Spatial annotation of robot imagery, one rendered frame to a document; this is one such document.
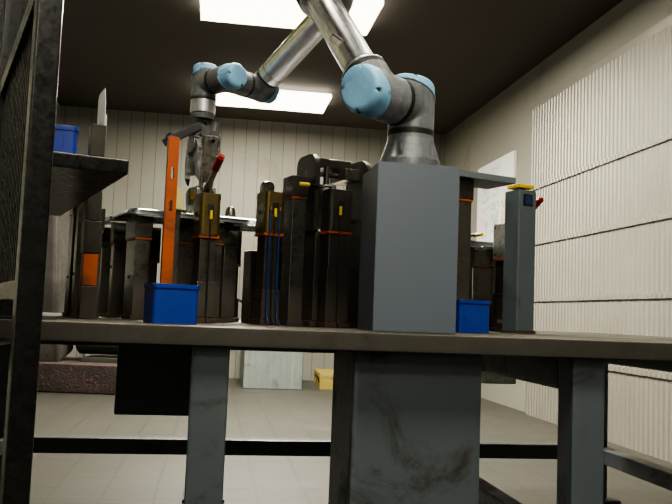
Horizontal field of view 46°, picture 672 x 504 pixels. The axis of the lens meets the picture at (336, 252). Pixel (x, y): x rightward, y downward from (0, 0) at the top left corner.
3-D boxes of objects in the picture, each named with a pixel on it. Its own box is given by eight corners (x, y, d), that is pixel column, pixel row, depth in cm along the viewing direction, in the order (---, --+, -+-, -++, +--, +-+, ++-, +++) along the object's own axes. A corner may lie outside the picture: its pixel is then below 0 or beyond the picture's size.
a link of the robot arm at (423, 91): (444, 133, 198) (445, 81, 199) (411, 122, 189) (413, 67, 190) (406, 139, 207) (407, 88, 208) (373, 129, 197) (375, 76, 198)
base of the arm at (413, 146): (447, 167, 191) (448, 127, 192) (386, 163, 189) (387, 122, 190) (430, 177, 206) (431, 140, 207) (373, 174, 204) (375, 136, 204)
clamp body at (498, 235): (507, 332, 268) (509, 226, 271) (530, 334, 258) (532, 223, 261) (489, 332, 265) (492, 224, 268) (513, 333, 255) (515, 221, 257)
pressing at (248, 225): (484, 252, 296) (484, 248, 296) (524, 249, 276) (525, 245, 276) (109, 219, 233) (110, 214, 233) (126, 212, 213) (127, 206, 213)
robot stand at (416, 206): (455, 334, 186) (460, 166, 189) (372, 331, 183) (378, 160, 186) (432, 332, 206) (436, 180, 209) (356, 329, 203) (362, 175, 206)
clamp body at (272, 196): (270, 325, 226) (275, 196, 228) (285, 327, 216) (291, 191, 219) (248, 325, 223) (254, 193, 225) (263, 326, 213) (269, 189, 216)
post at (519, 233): (519, 333, 248) (521, 194, 252) (535, 334, 242) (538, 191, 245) (499, 332, 245) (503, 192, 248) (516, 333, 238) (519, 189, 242)
